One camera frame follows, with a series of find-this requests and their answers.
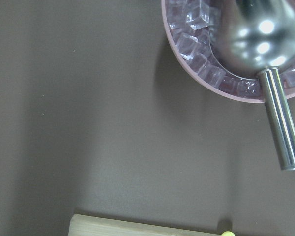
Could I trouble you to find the metal ice scoop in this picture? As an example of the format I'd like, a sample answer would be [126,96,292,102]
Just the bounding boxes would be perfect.
[209,0,295,171]

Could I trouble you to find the yellow plastic knife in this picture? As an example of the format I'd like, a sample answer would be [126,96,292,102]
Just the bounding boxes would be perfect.
[221,231,235,236]

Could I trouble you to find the pink bowl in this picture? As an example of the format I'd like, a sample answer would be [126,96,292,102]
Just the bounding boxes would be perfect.
[161,0,295,103]

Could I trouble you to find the clear ice cubes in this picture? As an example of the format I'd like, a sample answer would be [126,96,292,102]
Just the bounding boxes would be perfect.
[167,0,295,97]

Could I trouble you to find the wooden cutting board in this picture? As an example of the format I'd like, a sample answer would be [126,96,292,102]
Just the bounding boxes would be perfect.
[68,214,211,236]

